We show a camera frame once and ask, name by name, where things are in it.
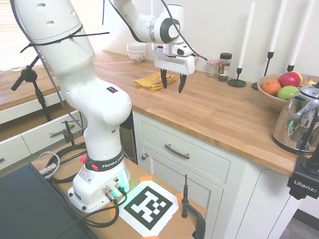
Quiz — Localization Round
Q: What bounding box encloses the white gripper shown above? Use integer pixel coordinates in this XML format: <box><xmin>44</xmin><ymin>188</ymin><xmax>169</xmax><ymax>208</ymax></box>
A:
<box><xmin>154</xmin><ymin>48</ymin><xmax>196</xmax><ymax>94</ymax></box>

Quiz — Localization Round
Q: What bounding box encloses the yellow terry cloth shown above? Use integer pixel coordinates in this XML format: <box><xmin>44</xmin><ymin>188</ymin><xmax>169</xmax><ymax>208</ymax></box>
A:
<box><xmin>134</xmin><ymin>72</ymin><xmax>176</xmax><ymax>92</ymax></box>

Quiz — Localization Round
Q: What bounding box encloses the white bowl with floral print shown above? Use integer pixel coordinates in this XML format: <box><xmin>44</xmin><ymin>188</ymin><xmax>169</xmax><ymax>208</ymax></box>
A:
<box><xmin>127</xmin><ymin>51</ymin><xmax>146</xmax><ymax>65</ymax></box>

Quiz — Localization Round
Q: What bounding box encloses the plain white bowl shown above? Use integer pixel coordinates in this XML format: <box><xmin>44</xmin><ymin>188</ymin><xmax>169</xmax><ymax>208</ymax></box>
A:
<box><xmin>126</xmin><ymin>42</ymin><xmax>147</xmax><ymax>54</ymax></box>

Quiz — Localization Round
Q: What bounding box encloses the spice jar with black lid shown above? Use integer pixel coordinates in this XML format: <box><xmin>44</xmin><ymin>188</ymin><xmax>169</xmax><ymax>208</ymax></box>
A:
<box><xmin>217</xmin><ymin>52</ymin><xmax>233</xmax><ymax>83</ymax></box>

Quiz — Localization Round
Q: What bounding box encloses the black built-in appliance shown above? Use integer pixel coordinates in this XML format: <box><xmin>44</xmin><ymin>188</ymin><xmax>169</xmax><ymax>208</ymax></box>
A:
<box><xmin>119</xmin><ymin>109</ymin><xmax>138</xmax><ymax>165</ymax></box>

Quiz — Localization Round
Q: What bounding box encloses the white drawer front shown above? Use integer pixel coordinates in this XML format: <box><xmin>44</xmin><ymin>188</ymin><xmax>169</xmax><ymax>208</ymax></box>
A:
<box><xmin>140</xmin><ymin>119</ymin><xmax>232</xmax><ymax>184</ymax></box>

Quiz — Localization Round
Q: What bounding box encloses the tall white candle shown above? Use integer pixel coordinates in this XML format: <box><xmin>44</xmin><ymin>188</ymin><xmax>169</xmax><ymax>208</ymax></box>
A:
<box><xmin>237</xmin><ymin>1</ymin><xmax>257</xmax><ymax>69</ymax></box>
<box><xmin>269</xmin><ymin>0</ymin><xmax>288</xmax><ymax>54</ymax></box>
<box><xmin>290</xmin><ymin>0</ymin><xmax>316</xmax><ymax>66</ymax></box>

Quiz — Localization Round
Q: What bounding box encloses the wooden fruit bowl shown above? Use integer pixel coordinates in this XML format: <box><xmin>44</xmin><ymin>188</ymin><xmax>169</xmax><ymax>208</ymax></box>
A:
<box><xmin>256</xmin><ymin>74</ymin><xmax>306</xmax><ymax>113</ymax></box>

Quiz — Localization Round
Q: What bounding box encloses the orange fruit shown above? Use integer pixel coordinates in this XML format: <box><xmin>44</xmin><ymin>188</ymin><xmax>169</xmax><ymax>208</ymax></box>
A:
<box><xmin>261</xmin><ymin>79</ymin><xmax>282</xmax><ymax>97</ymax></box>

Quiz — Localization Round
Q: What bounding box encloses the white cabinet door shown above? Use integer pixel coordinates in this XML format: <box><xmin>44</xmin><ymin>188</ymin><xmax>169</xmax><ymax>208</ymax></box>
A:
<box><xmin>143</xmin><ymin>146</ymin><xmax>224</xmax><ymax>226</ymax></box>

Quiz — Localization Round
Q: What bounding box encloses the black zip tie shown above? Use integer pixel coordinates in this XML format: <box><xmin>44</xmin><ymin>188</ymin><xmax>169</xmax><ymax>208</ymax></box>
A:
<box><xmin>19</xmin><ymin>24</ymin><xmax>111</xmax><ymax>53</ymax></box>

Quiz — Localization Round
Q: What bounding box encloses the green apple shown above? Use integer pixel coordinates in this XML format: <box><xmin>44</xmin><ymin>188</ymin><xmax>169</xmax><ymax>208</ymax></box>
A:
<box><xmin>276</xmin><ymin>86</ymin><xmax>300</xmax><ymax>101</ymax></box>

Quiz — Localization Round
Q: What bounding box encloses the red apple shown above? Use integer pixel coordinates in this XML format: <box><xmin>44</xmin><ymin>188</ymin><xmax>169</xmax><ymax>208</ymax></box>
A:
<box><xmin>278</xmin><ymin>71</ymin><xmax>303</xmax><ymax>88</ymax></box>

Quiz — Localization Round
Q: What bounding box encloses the small black bar clamp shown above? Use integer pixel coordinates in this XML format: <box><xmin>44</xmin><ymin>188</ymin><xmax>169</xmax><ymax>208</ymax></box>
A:
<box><xmin>62</xmin><ymin>120</ymin><xmax>77</xmax><ymax>148</ymax></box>

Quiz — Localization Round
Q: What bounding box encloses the black and white marker sheet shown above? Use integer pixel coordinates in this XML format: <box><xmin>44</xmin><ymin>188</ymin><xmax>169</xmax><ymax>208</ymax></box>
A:
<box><xmin>119</xmin><ymin>181</ymin><xmax>180</xmax><ymax>238</ymax></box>

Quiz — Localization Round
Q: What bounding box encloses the shiny steel kettle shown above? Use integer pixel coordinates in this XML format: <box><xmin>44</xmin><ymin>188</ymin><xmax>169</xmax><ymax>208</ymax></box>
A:
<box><xmin>271</xmin><ymin>81</ymin><xmax>319</xmax><ymax>153</ymax></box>

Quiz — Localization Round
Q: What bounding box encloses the white base cabinet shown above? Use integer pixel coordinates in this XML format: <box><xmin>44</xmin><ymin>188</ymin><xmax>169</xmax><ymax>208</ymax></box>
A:
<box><xmin>132</xmin><ymin>109</ymin><xmax>319</xmax><ymax>239</ymax></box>

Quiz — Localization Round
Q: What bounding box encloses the black tripod stand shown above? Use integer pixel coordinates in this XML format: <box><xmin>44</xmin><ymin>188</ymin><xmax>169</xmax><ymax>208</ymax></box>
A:
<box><xmin>10</xmin><ymin>53</ymin><xmax>53</xmax><ymax>123</ymax></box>

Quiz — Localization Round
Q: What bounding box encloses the brown robot mounting board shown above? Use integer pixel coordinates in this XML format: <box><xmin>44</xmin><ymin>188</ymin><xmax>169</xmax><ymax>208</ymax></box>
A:
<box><xmin>29</xmin><ymin>136</ymin><xmax>208</xmax><ymax>239</ymax></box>

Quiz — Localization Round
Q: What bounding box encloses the white side drawer unit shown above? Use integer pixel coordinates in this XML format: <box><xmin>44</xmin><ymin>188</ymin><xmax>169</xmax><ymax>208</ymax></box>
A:
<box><xmin>0</xmin><ymin>109</ymin><xmax>84</xmax><ymax>170</ymax></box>

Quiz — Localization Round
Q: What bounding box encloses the black controller box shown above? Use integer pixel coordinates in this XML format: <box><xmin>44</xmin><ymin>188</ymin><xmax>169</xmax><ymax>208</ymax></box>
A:
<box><xmin>0</xmin><ymin>162</ymin><xmax>95</xmax><ymax>239</ymax></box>

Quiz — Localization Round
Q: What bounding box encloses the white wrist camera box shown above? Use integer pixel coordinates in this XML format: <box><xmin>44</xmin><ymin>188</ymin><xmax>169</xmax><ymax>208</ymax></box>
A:
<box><xmin>173</xmin><ymin>43</ymin><xmax>194</xmax><ymax>58</ymax></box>

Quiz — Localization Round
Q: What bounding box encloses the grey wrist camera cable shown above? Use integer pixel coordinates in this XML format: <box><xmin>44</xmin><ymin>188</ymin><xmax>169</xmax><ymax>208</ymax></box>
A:
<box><xmin>159</xmin><ymin>0</ymin><xmax>208</xmax><ymax>62</ymax></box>

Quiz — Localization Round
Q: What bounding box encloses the dark metal drawer handle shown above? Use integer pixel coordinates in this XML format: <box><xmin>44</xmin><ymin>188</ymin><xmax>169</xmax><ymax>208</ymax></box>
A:
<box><xmin>164</xmin><ymin>143</ymin><xmax>191</xmax><ymax>159</ymax></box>

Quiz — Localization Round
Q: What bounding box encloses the thin grey cable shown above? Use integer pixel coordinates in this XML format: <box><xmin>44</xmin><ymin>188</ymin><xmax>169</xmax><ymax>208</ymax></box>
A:
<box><xmin>9</xmin><ymin>0</ymin><xmax>86</xmax><ymax>130</ymax></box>

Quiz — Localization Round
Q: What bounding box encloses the thick black cable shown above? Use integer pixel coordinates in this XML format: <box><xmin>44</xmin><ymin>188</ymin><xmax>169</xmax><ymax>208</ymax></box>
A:
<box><xmin>45</xmin><ymin>142</ymin><xmax>88</xmax><ymax>185</ymax></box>

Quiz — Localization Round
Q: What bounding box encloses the brushed metal drawer handle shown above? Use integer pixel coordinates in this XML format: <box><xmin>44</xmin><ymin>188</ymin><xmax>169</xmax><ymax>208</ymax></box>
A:
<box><xmin>48</xmin><ymin>123</ymin><xmax>76</xmax><ymax>138</ymax></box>

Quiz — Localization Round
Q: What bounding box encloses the black base cable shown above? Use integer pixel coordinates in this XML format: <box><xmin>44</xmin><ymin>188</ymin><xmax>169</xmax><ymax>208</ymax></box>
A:
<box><xmin>82</xmin><ymin>185</ymin><xmax>129</xmax><ymax>229</ymax></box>

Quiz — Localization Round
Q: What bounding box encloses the grey cable with metal plug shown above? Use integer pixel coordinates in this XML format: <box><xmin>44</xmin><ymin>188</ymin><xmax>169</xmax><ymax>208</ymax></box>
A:
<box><xmin>37</xmin><ymin>151</ymin><xmax>61</xmax><ymax>176</ymax></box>

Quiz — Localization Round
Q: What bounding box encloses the black clamp camera stand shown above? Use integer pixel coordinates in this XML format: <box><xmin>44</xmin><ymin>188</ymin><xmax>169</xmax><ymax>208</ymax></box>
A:
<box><xmin>286</xmin><ymin>148</ymin><xmax>319</xmax><ymax>200</ymax></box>

